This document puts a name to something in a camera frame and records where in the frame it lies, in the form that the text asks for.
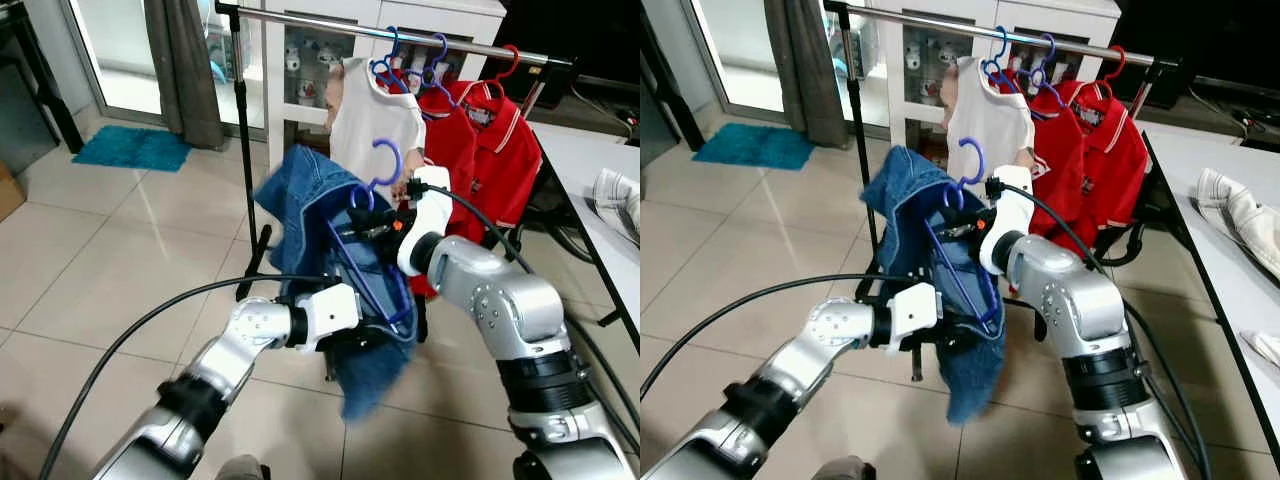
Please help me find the cream white stitched garment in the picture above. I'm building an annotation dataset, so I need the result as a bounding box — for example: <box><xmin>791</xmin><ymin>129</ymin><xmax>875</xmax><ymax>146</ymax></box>
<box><xmin>1190</xmin><ymin>168</ymin><xmax>1280</xmax><ymax>276</ymax></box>
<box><xmin>593</xmin><ymin>168</ymin><xmax>641</xmax><ymax>246</ymax></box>

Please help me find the teal floor rug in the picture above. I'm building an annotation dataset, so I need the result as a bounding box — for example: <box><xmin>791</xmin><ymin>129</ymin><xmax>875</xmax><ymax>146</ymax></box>
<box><xmin>692</xmin><ymin>123</ymin><xmax>816</xmax><ymax>171</ymax></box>
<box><xmin>70</xmin><ymin>125</ymin><xmax>193</xmax><ymax>173</ymax></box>

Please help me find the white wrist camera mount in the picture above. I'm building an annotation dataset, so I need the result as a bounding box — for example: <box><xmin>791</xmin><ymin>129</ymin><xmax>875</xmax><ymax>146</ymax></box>
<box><xmin>885</xmin><ymin>282</ymin><xmax>943</xmax><ymax>353</ymax></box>
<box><xmin>397</xmin><ymin>165</ymin><xmax>454</xmax><ymax>278</ymax></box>
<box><xmin>297</xmin><ymin>283</ymin><xmax>363</xmax><ymax>354</ymax></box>
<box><xmin>978</xmin><ymin>165</ymin><xmax>1034</xmax><ymax>276</ymax></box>

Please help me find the blue plastic hanger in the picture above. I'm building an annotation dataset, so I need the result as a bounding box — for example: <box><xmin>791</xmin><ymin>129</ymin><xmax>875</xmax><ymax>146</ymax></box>
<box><xmin>368</xmin><ymin>27</ymin><xmax>411</xmax><ymax>96</ymax></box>
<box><xmin>982</xmin><ymin>27</ymin><xmax>1021</xmax><ymax>91</ymax></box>

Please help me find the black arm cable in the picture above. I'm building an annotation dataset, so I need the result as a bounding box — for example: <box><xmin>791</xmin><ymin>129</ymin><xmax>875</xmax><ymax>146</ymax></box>
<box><xmin>38</xmin><ymin>275</ymin><xmax>331</xmax><ymax>480</ymax></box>
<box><xmin>640</xmin><ymin>273</ymin><xmax>921</xmax><ymax>401</ymax></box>
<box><xmin>985</xmin><ymin>178</ymin><xmax>1216</xmax><ymax>480</ymax></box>
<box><xmin>410</xmin><ymin>180</ymin><xmax>641</xmax><ymax>441</ymax></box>

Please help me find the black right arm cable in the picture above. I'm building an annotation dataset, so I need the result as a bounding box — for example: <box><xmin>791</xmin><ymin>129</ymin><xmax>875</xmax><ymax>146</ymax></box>
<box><xmin>410</xmin><ymin>180</ymin><xmax>641</xmax><ymax>441</ymax></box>
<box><xmin>985</xmin><ymin>178</ymin><xmax>1216</xmax><ymax>480</ymax></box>

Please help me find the black desk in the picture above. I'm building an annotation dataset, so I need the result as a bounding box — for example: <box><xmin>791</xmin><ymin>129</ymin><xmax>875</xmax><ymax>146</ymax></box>
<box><xmin>640</xmin><ymin>40</ymin><xmax>706</xmax><ymax>151</ymax></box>
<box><xmin>0</xmin><ymin>0</ymin><xmax>86</xmax><ymax>156</ymax></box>

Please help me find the grey curtain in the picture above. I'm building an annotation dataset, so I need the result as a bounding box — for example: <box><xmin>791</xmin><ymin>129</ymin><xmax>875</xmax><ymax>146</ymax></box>
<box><xmin>143</xmin><ymin>0</ymin><xmax>226</xmax><ymax>151</ymax></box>
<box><xmin>765</xmin><ymin>0</ymin><xmax>851</xmax><ymax>149</ymax></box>

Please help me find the white framed glass door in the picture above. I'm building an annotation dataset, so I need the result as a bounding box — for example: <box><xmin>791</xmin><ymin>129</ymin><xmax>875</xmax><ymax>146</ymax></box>
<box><xmin>680</xmin><ymin>0</ymin><xmax>891</xmax><ymax>126</ymax></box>
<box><xmin>60</xmin><ymin>0</ymin><xmax>266</xmax><ymax>131</ymax></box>

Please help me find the white glass-door cabinet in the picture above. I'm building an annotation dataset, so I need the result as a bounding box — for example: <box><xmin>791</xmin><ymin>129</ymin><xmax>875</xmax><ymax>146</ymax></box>
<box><xmin>870</xmin><ymin>0</ymin><xmax>1123</xmax><ymax>151</ymax></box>
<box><xmin>262</xmin><ymin>0</ymin><xmax>509</xmax><ymax>171</ymax></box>

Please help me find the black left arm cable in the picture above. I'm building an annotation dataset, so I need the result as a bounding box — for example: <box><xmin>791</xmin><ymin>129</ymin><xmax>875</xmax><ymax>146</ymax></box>
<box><xmin>38</xmin><ymin>275</ymin><xmax>331</xmax><ymax>480</ymax></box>
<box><xmin>640</xmin><ymin>273</ymin><xmax>921</xmax><ymax>401</ymax></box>

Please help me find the silver metal clothes rack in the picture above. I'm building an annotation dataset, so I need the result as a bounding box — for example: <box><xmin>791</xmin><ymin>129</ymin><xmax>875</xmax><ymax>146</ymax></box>
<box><xmin>215</xmin><ymin>0</ymin><xmax>581</xmax><ymax>331</ymax></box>
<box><xmin>822</xmin><ymin>0</ymin><xmax>1186</xmax><ymax>381</ymax></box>

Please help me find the blue denim jacket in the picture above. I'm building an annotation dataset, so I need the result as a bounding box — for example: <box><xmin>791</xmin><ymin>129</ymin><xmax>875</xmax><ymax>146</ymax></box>
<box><xmin>255</xmin><ymin>145</ymin><xmax>423</xmax><ymax>421</ymax></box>
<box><xmin>860</xmin><ymin>145</ymin><xmax>1009</xmax><ymax>426</ymax></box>

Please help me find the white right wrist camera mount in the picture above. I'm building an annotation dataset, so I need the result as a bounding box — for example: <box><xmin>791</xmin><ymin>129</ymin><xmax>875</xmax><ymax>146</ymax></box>
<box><xmin>978</xmin><ymin>165</ymin><xmax>1034</xmax><ymax>276</ymax></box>
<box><xmin>397</xmin><ymin>165</ymin><xmax>454</xmax><ymax>278</ymax></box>

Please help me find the white t-shirt with pink sleeves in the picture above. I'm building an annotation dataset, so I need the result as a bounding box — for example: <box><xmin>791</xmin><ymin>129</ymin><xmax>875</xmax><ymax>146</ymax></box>
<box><xmin>940</xmin><ymin>57</ymin><xmax>1038</xmax><ymax>196</ymax></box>
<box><xmin>325</xmin><ymin>58</ymin><xmax>429</xmax><ymax>206</ymax></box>

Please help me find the red polo shirt striped collar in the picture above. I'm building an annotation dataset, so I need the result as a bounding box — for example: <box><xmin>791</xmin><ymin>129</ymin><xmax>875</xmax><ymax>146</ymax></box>
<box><xmin>1060</xmin><ymin>80</ymin><xmax>1151</xmax><ymax>256</ymax></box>
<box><xmin>450</xmin><ymin>78</ymin><xmax>546</xmax><ymax>246</ymax></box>

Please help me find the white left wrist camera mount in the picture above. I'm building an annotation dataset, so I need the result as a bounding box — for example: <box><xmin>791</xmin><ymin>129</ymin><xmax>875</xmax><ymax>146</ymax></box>
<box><xmin>885</xmin><ymin>282</ymin><xmax>943</xmax><ymax>353</ymax></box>
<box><xmin>297</xmin><ymin>283</ymin><xmax>363</xmax><ymax>354</ymax></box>

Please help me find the red plastic hanger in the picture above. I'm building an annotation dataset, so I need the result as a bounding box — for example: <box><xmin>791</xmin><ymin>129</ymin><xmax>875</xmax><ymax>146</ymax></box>
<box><xmin>485</xmin><ymin>45</ymin><xmax>521</xmax><ymax>101</ymax></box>
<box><xmin>1095</xmin><ymin>45</ymin><xmax>1129</xmax><ymax>101</ymax></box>

